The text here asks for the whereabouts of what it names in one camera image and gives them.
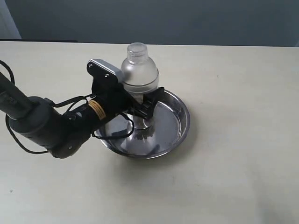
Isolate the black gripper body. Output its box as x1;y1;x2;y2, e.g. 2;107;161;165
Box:
90;79;135;119

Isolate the clear plastic shaker bottle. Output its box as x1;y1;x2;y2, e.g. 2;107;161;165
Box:
121;42;159;130

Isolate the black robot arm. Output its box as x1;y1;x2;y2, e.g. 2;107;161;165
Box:
0;72;164;159

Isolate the round stainless steel tray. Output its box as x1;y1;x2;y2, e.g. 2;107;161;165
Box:
95;90;191;159

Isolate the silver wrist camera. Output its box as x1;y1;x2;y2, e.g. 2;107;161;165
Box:
87;59;124;83

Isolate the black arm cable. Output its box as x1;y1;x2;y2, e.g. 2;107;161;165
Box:
0;60;135;154

